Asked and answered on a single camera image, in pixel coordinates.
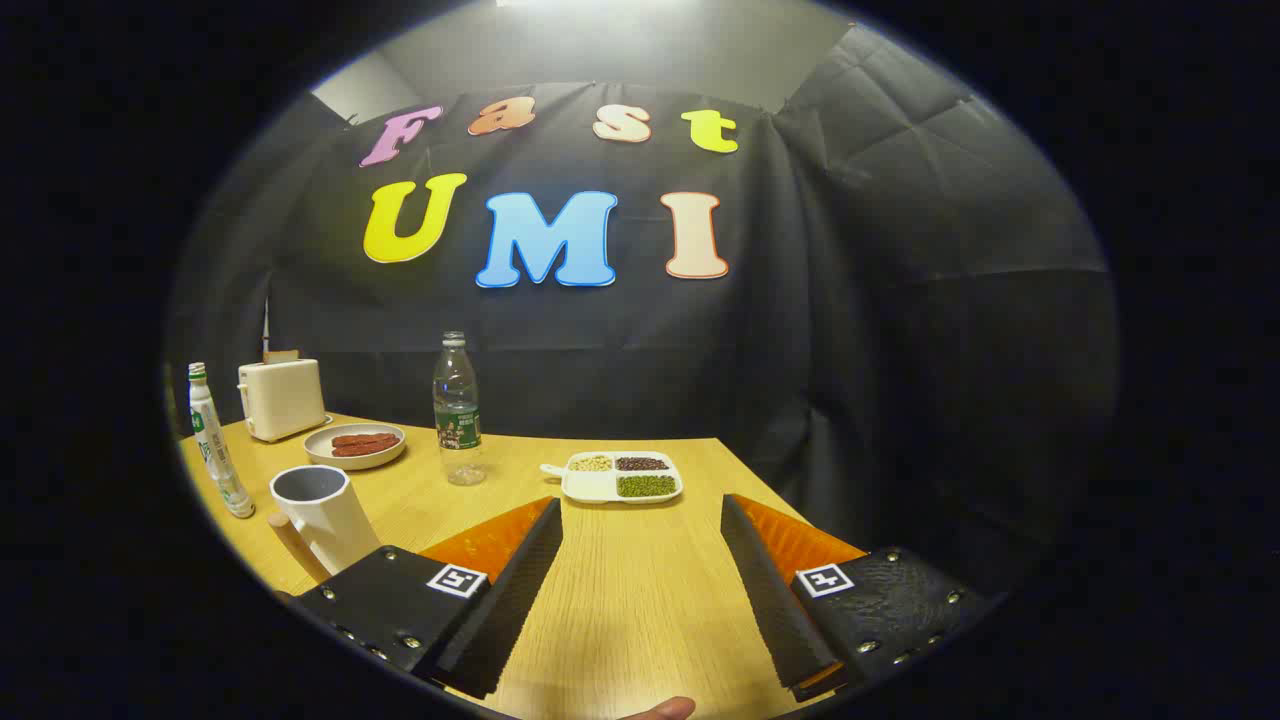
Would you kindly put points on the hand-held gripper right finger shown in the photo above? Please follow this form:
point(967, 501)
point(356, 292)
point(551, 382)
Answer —
point(775, 600)

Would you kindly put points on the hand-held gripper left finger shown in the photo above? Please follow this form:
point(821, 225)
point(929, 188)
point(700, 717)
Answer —
point(500, 610)

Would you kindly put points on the white juice bottle green label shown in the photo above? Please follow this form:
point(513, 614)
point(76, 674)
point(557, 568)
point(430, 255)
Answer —
point(215, 450)

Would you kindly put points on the clear plastic water bottle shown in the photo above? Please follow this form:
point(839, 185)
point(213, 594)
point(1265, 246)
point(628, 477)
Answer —
point(458, 400)

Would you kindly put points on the wooden table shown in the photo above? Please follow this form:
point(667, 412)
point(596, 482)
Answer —
point(640, 600)

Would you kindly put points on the white divided dish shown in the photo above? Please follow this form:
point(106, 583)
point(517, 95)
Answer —
point(592, 488)

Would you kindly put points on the green beans pile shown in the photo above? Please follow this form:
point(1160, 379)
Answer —
point(646, 486)

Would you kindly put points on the yellow beans pile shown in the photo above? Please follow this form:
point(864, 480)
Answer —
point(591, 463)

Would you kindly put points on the dark red beans pile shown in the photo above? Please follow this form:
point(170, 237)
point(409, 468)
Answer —
point(641, 463)

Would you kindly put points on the red sausages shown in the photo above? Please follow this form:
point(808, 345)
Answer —
point(365, 443)

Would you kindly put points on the round beige plate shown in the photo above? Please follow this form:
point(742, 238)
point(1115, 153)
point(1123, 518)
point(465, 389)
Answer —
point(325, 455)

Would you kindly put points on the black backdrop cloth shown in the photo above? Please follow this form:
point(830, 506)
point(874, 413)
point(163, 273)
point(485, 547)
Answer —
point(850, 350)

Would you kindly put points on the white toaster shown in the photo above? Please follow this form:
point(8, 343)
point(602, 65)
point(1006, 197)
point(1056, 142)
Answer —
point(282, 400)

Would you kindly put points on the toast bread slice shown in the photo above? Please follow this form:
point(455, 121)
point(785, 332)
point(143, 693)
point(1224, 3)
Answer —
point(281, 356)

